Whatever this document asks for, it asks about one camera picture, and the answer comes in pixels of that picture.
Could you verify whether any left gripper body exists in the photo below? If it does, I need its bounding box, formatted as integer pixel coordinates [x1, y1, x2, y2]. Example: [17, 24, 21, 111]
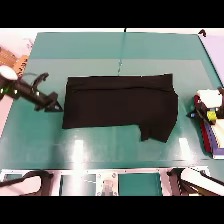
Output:
[33, 92, 60, 112]

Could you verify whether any black T-shirt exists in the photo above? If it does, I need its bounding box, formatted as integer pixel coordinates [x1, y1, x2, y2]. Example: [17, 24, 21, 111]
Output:
[61, 73, 180, 144]

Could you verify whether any purple garment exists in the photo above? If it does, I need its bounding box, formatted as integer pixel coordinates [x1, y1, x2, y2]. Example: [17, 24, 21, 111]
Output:
[203, 122, 224, 158]

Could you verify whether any white garment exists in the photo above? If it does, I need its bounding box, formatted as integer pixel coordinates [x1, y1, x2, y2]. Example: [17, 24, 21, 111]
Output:
[211, 118, 224, 160]

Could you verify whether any silver frame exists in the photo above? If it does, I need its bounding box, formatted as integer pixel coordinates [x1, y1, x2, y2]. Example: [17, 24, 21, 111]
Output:
[0, 165, 224, 197]

